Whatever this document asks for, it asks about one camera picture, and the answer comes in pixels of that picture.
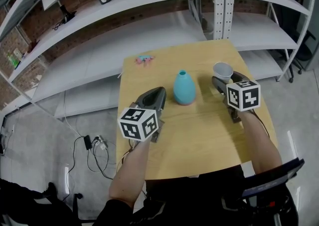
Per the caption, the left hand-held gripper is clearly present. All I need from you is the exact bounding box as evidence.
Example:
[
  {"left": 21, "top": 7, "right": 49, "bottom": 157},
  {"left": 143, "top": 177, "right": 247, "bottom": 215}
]
[{"left": 117, "top": 86, "right": 167, "bottom": 144}]

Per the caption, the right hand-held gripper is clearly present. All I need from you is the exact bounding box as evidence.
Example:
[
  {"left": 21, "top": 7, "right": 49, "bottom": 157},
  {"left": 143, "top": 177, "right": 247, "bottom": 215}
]
[{"left": 211, "top": 71, "right": 261, "bottom": 124}]

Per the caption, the white paper cup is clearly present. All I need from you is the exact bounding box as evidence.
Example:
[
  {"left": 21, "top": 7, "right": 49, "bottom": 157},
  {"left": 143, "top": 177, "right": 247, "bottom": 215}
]
[{"left": 212, "top": 61, "right": 234, "bottom": 84}]

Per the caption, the person's left forearm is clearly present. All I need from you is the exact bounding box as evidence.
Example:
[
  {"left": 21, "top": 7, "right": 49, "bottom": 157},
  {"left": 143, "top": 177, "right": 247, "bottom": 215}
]
[{"left": 108, "top": 141, "right": 151, "bottom": 208}]

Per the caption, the person's right forearm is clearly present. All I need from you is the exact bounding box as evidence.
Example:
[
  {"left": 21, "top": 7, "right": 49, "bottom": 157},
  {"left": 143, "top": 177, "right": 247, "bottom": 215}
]
[{"left": 239, "top": 110, "right": 284, "bottom": 176}]

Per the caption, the pink and teal toy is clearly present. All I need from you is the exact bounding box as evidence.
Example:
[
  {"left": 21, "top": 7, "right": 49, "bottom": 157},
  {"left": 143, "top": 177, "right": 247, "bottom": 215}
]
[{"left": 135, "top": 55, "right": 156, "bottom": 67}]

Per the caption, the green plastic bottle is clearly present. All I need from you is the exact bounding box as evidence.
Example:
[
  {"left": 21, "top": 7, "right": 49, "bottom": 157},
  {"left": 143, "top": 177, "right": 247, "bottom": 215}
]
[{"left": 7, "top": 52, "right": 21, "bottom": 70}]

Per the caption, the narrow white metal shelving unit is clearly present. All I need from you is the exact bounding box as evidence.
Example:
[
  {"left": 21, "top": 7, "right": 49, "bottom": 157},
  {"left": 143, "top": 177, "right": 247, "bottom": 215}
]
[{"left": 184, "top": 0, "right": 317, "bottom": 83}]

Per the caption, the white power strip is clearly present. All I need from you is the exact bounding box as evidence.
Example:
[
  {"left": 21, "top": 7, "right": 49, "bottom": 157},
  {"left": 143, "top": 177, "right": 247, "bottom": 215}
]
[{"left": 94, "top": 135, "right": 108, "bottom": 150}]

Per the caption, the black power adapter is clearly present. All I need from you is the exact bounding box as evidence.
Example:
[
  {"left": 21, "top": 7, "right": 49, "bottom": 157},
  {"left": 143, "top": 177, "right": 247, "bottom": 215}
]
[{"left": 83, "top": 135, "right": 93, "bottom": 150}]

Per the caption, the black office chair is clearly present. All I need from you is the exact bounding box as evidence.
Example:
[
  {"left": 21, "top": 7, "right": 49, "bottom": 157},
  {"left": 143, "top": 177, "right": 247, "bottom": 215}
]
[
  {"left": 275, "top": 2, "right": 317, "bottom": 83},
  {"left": 0, "top": 177, "right": 84, "bottom": 226}
]

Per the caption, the person's black clothing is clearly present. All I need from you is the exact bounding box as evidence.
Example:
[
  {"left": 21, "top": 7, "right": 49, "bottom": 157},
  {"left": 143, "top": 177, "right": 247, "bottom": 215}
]
[{"left": 93, "top": 165, "right": 300, "bottom": 226}]

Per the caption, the white floor cable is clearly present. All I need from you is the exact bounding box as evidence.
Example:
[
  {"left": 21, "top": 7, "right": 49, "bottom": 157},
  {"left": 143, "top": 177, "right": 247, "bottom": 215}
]
[{"left": 63, "top": 90, "right": 84, "bottom": 137}]

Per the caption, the power strip with cables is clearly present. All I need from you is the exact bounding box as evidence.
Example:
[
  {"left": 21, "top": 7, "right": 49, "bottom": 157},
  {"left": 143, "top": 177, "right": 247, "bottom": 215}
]
[{"left": 65, "top": 136, "right": 118, "bottom": 196}]

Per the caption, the black lamp cord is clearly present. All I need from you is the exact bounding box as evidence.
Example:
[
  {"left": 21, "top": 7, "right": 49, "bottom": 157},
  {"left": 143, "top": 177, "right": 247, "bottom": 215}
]
[{"left": 52, "top": 19, "right": 67, "bottom": 31}]

